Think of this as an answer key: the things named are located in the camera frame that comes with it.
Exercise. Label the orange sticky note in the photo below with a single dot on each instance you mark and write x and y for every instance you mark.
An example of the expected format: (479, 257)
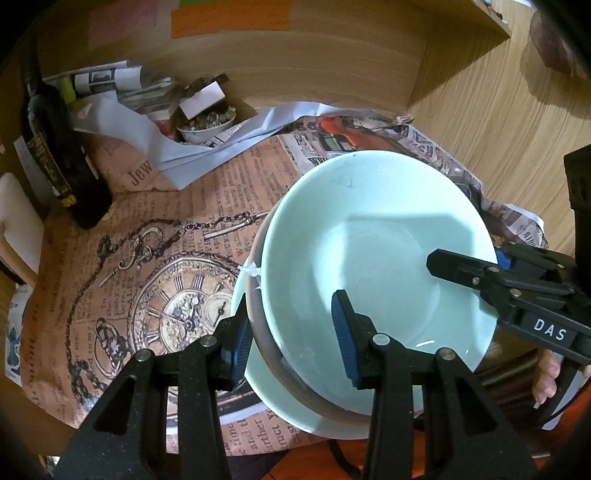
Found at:
(231, 18)

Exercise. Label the mint green bowl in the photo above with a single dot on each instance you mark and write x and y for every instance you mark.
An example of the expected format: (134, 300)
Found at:
(369, 230)

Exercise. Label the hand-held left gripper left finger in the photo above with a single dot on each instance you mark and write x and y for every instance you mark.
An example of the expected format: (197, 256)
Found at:
(241, 346)

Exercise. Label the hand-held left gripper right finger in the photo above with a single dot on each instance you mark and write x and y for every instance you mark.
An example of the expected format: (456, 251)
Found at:
(346, 341)

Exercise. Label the person's right hand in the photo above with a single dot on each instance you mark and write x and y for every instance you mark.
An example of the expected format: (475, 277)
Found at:
(547, 376)

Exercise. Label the orange cloth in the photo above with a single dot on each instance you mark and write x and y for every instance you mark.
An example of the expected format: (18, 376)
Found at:
(314, 466)

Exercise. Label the folded newspaper bundle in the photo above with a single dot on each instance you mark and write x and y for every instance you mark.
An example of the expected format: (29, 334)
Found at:
(101, 81)

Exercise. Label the small bowl of trinkets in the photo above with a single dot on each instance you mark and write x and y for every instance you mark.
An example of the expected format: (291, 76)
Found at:
(203, 133)

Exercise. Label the mint green plate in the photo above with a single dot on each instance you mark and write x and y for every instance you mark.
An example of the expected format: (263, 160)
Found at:
(295, 415)

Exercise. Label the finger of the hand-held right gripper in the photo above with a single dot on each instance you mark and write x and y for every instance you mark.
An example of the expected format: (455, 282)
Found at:
(457, 267)
(506, 259)

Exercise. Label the dark glass bottle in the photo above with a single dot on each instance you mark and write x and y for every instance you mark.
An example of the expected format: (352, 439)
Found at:
(60, 152)

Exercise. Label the green sticky note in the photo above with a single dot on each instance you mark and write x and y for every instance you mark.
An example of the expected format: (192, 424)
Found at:
(194, 2)

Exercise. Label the vintage print table cover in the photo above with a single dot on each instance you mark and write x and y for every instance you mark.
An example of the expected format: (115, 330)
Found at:
(138, 207)

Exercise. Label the small pink box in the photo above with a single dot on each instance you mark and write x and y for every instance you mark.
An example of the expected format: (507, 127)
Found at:
(203, 99)

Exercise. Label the pink sticky note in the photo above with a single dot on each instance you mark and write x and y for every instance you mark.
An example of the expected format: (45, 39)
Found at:
(122, 23)

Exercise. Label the white paper sheet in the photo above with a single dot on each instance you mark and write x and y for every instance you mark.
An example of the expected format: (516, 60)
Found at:
(138, 138)

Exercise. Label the white rectangular block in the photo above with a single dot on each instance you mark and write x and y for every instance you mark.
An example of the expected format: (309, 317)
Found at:
(18, 217)

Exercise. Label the yellow green marker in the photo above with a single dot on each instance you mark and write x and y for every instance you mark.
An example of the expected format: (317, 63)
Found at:
(67, 87)

